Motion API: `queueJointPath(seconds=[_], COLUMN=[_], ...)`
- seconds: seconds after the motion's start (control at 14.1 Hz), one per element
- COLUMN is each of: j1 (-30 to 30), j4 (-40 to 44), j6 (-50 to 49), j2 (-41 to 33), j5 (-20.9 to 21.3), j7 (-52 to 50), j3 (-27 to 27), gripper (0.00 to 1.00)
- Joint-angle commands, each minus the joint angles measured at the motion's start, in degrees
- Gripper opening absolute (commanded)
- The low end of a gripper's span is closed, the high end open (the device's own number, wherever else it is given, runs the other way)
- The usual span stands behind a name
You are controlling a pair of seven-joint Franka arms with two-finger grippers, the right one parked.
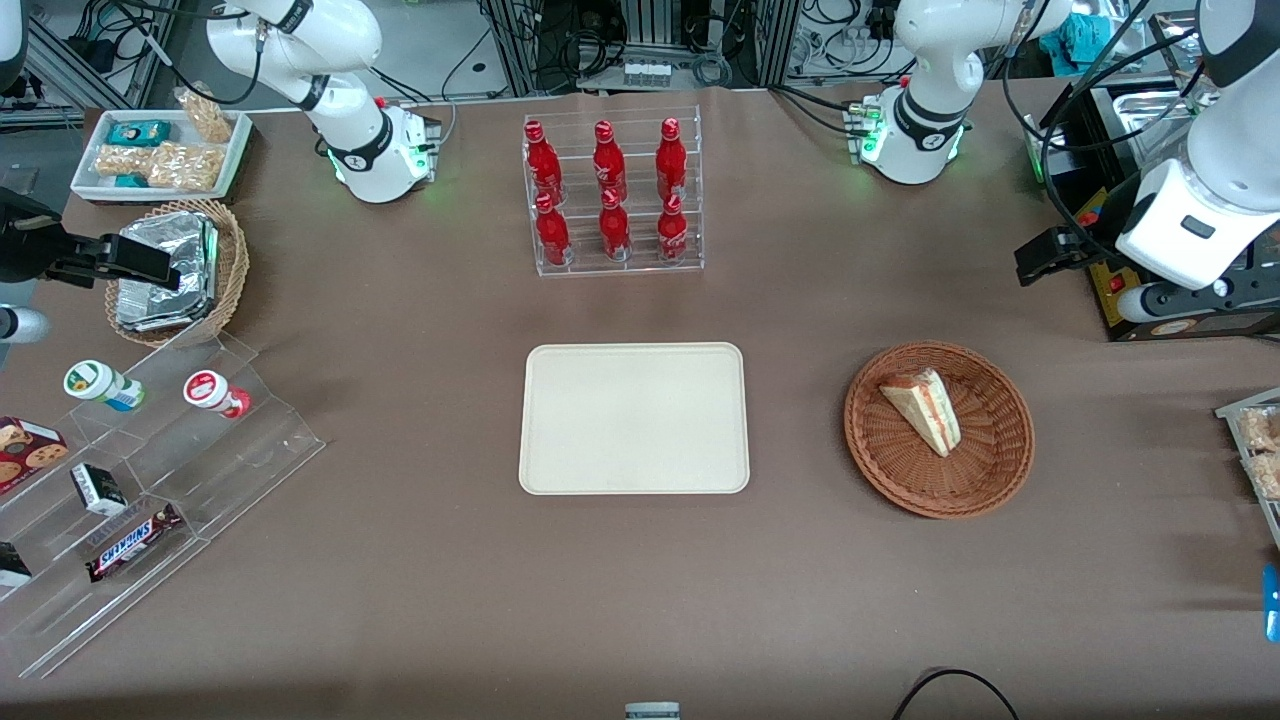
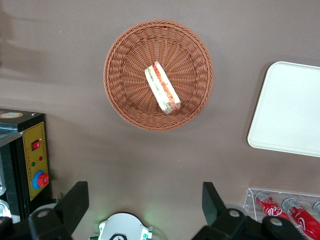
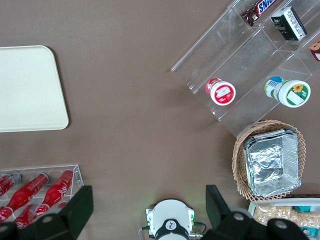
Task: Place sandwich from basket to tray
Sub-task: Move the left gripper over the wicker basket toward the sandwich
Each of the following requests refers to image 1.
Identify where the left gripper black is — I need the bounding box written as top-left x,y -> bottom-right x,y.
1015,225 -> 1141,288

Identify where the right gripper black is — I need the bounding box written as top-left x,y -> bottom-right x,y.
0,188 -> 182,292

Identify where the triangular sandwich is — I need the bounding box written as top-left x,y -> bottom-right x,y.
878,367 -> 963,459

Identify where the white rectangular snack tray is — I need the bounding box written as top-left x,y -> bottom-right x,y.
70,108 -> 253,204

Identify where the light wicker basket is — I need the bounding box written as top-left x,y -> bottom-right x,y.
104,199 -> 250,349

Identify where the brown wicker basket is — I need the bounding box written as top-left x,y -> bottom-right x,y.
843,341 -> 1036,520

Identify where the cream plastic tray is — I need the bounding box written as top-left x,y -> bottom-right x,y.
518,342 -> 751,496

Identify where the foil wrapped food package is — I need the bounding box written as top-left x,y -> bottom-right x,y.
118,212 -> 219,311
115,290 -> 216,334

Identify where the clear bag of nuts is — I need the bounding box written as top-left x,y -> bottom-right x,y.
148,142 -> 223,192
94,145 -> 153,179
175,88 -> 234,144

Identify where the green capped yogurt bottle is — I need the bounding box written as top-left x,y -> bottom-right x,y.
63,360 -> 146,413

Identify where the red capped yogurt bottle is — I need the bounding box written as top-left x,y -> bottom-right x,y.
183,370 -> 252,420

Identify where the steel food pan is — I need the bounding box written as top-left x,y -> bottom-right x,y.
1095,88 -> 1201,161

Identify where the red cookie box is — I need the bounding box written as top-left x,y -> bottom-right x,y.
0,416 -> 70,496

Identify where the black food warmer cabinet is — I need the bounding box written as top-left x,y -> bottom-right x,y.
1022,10 -> 1280,344

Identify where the small black white box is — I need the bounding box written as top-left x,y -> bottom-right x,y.
70,463 -> 129,518

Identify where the teal cloth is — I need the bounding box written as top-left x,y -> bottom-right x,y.
1060,12 -> 1106,63

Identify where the clear acrylic stepped shelf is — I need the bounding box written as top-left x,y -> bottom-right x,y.
0,330 -> 327,681

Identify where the Snickers chocolate bar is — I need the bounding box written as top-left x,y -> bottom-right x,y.
85,503 -> 185,584

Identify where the red cola bottle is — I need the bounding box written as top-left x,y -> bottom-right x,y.
534,193 -> 573,268
655,117 -> 689,201
592,120 -> 629,201
657,194 -> 690,265
598,189 -> 633,263
524,120 -> 564,206

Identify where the brown table cover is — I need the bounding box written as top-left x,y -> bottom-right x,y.
0,85 -> 1280,720

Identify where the metal equipment rack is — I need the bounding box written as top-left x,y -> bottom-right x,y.
478,0 -> 803,93

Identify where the clear acrylic bottle rack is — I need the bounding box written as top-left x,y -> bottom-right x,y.
521,105 -> 706,279

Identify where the black cable loop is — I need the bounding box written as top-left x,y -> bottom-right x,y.
893,668 -> 1019,720

